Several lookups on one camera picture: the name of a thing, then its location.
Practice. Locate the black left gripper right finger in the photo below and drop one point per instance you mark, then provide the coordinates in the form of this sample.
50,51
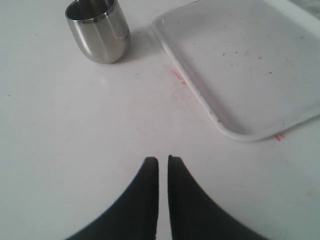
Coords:
194,215

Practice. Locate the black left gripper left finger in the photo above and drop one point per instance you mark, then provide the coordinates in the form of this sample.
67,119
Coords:
134,215

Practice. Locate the steel cup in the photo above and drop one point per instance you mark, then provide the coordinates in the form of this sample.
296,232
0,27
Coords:
100,29

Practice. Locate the white rectangular plastic tray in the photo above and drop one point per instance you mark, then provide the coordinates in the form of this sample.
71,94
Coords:
254,65

